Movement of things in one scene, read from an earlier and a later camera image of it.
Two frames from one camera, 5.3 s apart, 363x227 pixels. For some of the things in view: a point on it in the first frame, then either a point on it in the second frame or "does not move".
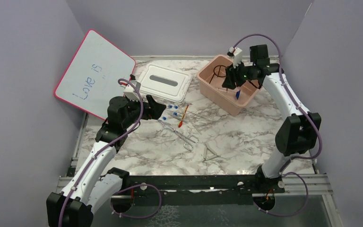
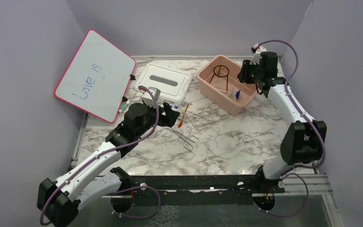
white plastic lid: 164,82 does not move
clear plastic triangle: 209,152 -> 231,94
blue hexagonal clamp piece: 237,94 does not move
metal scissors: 187,144 does not move
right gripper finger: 229,82 -> 243,75
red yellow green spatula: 181,122 does not move
